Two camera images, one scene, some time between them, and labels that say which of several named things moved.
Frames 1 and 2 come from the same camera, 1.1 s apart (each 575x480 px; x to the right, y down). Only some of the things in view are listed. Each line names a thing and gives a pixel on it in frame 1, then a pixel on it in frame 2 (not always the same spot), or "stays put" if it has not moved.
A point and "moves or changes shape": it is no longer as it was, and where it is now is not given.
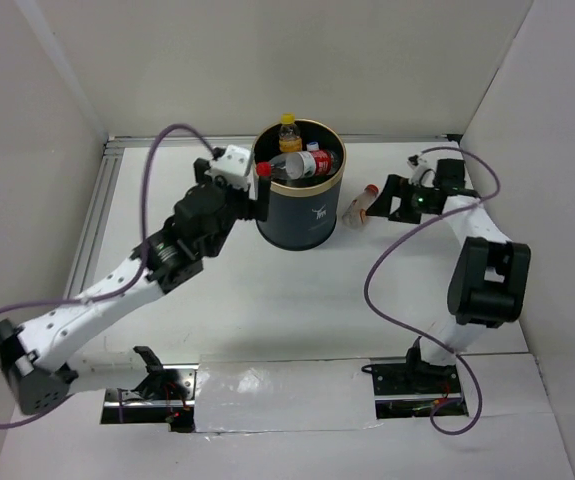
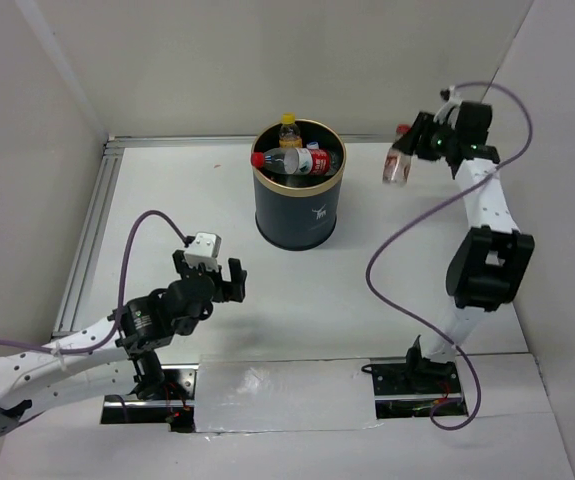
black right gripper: x=398 y=186 -> x=422 y=126
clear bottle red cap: x=355 y=214 -> x=398 y=163
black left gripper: x=200 y=167 -> x=232 y=290
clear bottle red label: x=301 y=165 moves or changes shape
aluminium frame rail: x=110 y=160 stays put
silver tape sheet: x=258 y=393 stays put
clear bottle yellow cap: x=290 y=138 stays put
